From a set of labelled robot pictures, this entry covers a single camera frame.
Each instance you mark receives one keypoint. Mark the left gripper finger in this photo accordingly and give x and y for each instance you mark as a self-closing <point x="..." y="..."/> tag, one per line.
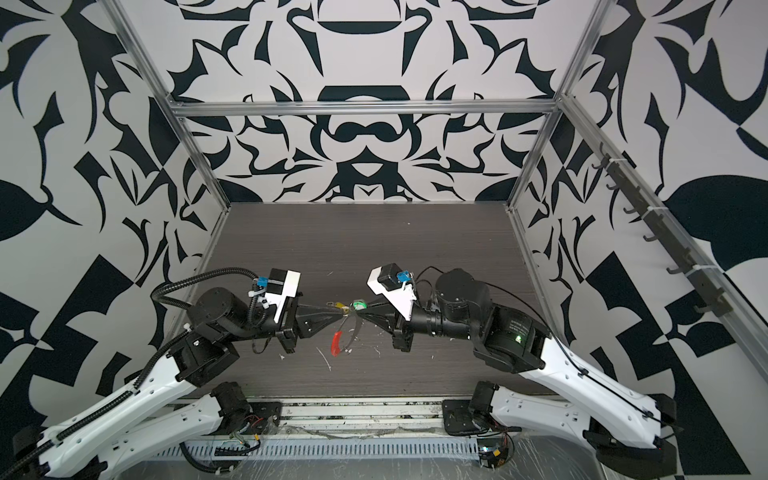
<point x="316" y="310"/>
<point x="309" y="324"/>

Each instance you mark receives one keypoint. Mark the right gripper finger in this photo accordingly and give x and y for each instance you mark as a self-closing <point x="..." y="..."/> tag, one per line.
<point x="377" y="306"/>
<point x="386" y="321"/>

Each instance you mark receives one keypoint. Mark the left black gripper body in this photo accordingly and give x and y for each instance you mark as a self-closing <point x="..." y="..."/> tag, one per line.
<point x="285" y="334"/>

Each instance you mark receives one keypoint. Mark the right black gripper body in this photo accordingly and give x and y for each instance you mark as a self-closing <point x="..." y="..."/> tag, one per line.
<point x="406" y="337"/>

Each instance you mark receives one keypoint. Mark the red key tag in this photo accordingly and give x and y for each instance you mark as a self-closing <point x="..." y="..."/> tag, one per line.
<point x="336" y="347"/>

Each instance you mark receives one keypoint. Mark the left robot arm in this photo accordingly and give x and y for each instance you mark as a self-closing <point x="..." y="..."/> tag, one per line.
<point x="77" y="448"/>

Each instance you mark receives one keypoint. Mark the small electronics board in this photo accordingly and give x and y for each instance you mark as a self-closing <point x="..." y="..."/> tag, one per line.
<point x="493" y="453"/>

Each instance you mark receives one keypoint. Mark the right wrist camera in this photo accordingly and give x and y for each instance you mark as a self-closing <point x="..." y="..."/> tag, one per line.
<point x="396" y="285"/>

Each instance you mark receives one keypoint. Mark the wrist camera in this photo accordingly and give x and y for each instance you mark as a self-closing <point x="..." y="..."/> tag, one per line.
<point x="396" y="285"/>
<point x="277" y="294"/>

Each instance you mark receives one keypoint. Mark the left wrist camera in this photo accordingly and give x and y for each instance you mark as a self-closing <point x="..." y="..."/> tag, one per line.
<point x="277" y="294"/>

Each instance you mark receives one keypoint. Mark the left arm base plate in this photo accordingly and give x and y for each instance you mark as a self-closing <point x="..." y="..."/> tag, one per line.
<point x="262" y="417"/>

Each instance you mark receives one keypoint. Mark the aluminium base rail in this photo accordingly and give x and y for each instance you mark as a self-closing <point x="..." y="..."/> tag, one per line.
<point x="384" y="413"/>

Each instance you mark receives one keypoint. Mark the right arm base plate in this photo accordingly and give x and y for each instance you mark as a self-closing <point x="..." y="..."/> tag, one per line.
<point x="468" y="418"/>

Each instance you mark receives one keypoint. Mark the white cable duct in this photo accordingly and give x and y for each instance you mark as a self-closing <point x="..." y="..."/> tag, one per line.
<point x="287" y="449"/>

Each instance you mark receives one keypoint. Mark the black wall hook rack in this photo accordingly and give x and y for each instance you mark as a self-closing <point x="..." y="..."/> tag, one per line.
<point x="665" y="230"/>

